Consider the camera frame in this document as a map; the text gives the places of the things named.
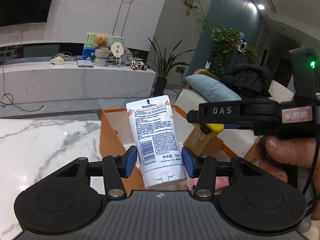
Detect black jacket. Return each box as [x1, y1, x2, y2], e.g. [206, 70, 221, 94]
[221, 63, 274, 100]

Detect person's right hand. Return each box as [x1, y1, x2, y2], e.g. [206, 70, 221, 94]
[254, 135, 320, 221]

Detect black television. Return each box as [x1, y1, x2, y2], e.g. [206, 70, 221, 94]
[1, 0, 52, 27]

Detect brown cardboard box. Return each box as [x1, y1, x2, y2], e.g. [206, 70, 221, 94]
[183, 128, 223, 157]

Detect teddy bear in basket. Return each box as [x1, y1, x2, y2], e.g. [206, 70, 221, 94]
[94, 35, 110, 67]

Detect orange storage box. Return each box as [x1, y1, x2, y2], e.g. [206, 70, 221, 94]
[97, 104, 266, 198]

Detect black power cable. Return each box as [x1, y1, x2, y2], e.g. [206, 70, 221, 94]
[0, 63, 45, 113]

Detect potted green plant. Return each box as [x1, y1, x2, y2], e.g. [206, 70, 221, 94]
[148, 37, 194, 96]

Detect hanging green vine plant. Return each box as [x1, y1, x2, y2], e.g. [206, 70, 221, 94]
[187, 0, 263, 75]

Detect white power strip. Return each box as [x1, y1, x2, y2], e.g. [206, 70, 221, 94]
[49, 56, 65, 65]

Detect white rocking armchair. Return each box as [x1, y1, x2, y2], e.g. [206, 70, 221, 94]
[173, 68, 295, 120]

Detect round white paper fan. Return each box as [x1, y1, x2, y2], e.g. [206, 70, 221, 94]
[111, 42, 124, 59]

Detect light blue pillow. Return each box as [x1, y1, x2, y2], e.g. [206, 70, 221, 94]
[185, 74, 242, 102]

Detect green illustrated card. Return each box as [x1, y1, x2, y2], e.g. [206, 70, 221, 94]
[82, 33, 123, 61]

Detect white marble tv console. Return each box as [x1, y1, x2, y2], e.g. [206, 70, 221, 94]
[1, 62, 156, 104]

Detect white lotion tube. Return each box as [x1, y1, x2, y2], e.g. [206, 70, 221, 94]
[126, 95, 186, 189]

